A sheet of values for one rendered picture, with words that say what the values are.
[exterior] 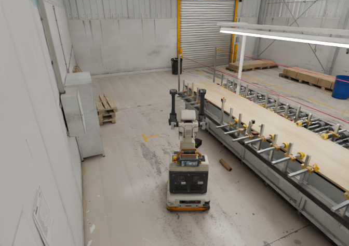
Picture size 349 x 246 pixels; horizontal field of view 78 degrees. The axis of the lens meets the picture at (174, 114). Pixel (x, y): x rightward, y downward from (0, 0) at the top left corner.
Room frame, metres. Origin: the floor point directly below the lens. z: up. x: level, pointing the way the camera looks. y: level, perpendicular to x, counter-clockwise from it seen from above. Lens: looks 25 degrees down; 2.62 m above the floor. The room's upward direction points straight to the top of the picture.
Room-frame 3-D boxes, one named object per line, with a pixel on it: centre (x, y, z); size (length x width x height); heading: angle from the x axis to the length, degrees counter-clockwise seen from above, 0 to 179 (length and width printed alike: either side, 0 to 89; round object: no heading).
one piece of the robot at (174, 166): (2.47, -0.19, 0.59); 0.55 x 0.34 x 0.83; 90
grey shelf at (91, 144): (3.95, 1.79, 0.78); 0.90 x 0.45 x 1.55; 22
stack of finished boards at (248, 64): (11.25, -4.05, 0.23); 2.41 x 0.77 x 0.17; 114
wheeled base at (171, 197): (2.56, -0.19, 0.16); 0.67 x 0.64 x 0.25; 179
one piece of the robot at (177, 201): (2.23, -0.21, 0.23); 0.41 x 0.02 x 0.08; 89
